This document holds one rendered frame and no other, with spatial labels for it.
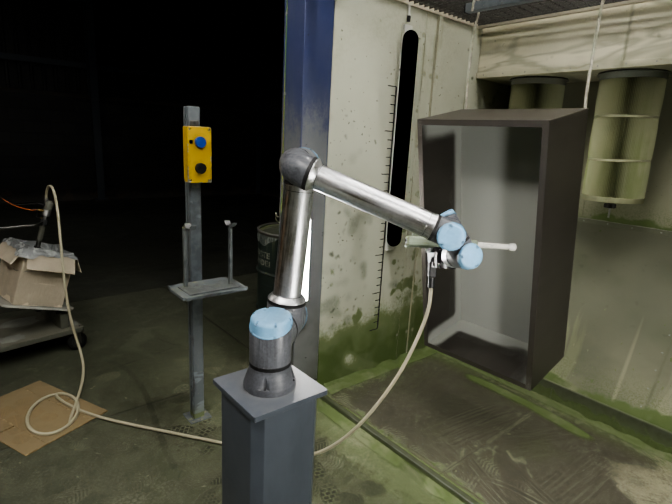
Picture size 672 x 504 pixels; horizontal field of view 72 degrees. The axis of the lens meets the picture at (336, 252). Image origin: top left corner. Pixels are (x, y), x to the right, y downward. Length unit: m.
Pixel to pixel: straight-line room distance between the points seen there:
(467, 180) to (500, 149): 0.25
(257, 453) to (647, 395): 2.15
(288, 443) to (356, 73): 1.85
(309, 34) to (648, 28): 1.73
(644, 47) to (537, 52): 0.58
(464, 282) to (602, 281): 0.96
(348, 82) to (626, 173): 1.63
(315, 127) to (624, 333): 2.12
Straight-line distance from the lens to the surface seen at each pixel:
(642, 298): 3.26
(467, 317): 2.84
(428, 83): 3.09
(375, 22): 2.78
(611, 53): 3.11
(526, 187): 2.39
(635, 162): 3.11
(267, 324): 1.62
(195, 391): 2.71
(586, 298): 3.31
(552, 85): 3.36
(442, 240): 1.50
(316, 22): 2.51
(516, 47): 3.37
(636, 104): 3.09
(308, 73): 2.45
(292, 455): 1.82
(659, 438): 3.08
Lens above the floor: 1.52
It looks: 14 degrees down
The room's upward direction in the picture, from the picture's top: 3 degrees clockwise
